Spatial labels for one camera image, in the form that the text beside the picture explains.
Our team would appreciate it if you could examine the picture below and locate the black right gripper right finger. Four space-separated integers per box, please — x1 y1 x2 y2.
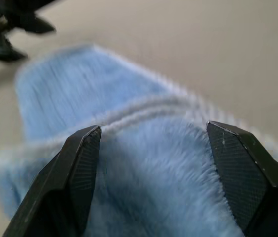
206 120 278 237

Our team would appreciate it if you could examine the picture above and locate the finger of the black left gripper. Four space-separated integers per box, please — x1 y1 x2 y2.
0 36 29 63
10 15 57 34

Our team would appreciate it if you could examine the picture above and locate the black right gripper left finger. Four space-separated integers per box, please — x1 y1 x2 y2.
1 125 102 237

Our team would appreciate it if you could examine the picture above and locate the light blue fluffy towel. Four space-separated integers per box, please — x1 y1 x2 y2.
0 43 278 237

